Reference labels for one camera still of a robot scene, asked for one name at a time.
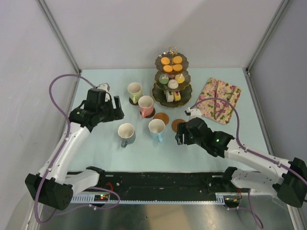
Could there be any three-tier dark cake stand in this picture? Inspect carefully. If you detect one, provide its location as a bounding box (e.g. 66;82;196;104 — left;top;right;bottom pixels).
152;46;192;108

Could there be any yellow round pastry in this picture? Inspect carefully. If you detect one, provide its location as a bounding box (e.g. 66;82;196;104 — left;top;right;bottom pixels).
175;73;185;84

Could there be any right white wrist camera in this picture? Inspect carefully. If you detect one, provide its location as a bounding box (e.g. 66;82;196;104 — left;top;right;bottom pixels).
185;107;202;120

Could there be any orange macaron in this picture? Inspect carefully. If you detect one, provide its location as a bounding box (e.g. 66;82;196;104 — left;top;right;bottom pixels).
173;64;183;72
163;65;173;73
160;57;170;66
173;56;183;65

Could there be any aluminium frame post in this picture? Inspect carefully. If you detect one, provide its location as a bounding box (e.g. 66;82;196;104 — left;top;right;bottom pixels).
246;0;293;76
36;0;81;73

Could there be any white cup pastry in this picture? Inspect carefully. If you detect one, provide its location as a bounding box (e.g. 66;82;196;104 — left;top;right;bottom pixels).
165;91;174;103

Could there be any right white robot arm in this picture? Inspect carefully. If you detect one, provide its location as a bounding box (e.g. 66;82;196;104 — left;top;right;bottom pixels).
175;117;307;207

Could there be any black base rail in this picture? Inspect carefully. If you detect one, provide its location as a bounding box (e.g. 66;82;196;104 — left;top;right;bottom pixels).
67;170;250;202

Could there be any grey mug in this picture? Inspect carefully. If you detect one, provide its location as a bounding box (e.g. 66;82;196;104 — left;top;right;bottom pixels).
118;123;136;148

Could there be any wooden coaster stack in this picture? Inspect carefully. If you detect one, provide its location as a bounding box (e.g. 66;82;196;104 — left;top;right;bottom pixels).
171;119;185;133

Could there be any blue mug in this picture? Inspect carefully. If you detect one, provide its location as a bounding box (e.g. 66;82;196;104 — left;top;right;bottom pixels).
148;119;165;143

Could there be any dark walnut coaster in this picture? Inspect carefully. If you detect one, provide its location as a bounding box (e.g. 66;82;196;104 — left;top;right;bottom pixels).
129;98;138;105
144;108;155;118

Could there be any white cupcake pastry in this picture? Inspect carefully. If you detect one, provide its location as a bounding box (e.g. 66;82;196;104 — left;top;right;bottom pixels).
168;79;178;89

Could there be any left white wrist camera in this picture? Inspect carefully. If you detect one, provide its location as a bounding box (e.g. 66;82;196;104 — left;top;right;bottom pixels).
97;83;110;92

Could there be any light wooden coaster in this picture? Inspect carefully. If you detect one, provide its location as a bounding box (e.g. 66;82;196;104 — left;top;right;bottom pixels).
153;113;169;125

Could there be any left aluminium frame post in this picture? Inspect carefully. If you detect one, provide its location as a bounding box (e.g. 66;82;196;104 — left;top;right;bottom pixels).
36;0;81;73

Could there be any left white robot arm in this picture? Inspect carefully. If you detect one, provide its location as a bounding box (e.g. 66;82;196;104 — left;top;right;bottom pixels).
25;83;124;210

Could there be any pink mug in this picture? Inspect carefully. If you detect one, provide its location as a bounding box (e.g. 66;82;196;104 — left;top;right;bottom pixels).
138;96;154;117

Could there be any circuit board with leds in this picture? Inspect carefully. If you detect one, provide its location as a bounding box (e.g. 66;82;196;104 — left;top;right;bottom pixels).
94;194;109;202

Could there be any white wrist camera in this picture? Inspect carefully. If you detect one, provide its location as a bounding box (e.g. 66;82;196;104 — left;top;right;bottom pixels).
97;83;110;92
185;107;202;120

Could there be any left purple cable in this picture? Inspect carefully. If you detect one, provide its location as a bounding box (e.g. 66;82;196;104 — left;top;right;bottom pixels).
34;73;121;224

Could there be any right aluminium frame post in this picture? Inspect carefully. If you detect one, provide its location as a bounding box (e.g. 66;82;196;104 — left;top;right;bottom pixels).
246;0;293;76

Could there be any floral rectangular tray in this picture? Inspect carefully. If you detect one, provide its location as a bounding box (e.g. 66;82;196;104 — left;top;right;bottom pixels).
196;78;242;125

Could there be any green mug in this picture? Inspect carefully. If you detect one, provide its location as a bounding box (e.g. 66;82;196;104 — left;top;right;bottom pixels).
127;82;142;103

